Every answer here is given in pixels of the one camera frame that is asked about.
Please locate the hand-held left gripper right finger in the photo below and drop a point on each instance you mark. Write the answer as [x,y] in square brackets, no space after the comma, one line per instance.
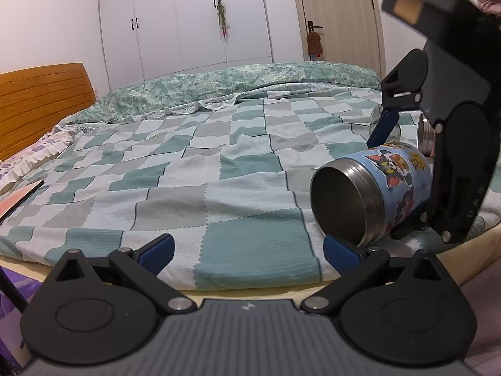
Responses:
[341,253]

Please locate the wooden headboard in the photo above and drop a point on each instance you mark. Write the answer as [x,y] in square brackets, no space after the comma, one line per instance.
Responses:
[39,102]

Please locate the purple bag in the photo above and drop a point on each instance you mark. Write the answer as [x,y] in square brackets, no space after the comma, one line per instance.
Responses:
[11,321]

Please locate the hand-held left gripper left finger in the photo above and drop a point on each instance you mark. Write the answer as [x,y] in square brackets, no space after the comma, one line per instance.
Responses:
[158,253]

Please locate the green floral quilt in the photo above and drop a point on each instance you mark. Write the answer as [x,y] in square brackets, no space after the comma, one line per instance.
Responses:
[235,82]

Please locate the checkered green blanket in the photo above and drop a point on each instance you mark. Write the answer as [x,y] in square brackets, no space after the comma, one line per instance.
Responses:
[219,172]

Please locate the plain steel cup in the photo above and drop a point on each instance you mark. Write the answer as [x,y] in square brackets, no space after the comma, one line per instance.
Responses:
[424,135]

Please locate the red book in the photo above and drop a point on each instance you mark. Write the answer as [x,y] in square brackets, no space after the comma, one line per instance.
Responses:
[19,199]

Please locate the blue cartoon steel cup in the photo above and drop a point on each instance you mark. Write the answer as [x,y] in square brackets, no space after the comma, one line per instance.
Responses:
[391,188]

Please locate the brown hanging cloth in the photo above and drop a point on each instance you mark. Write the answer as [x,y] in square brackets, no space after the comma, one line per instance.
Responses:
[314,45]

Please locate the floral ruffled pillow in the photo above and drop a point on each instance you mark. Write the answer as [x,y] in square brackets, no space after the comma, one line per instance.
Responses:
[27,152]

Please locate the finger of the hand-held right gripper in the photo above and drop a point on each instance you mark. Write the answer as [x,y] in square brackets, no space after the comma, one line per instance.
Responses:
[385,125]
[411,229]

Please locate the clear glass cup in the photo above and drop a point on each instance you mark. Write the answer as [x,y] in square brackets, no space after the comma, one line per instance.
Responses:
[393,135]

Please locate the white wardrobe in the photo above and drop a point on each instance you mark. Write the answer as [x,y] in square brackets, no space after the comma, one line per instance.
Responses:
[184,19]

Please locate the person's pink clothing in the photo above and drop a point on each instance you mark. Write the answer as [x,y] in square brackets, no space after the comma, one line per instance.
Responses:
[483,313]

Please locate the green hanging ornament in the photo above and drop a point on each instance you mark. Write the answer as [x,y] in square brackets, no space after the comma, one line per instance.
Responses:
[223,17]

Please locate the cream door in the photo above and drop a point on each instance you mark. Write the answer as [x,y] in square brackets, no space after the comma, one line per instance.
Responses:
[340,15]

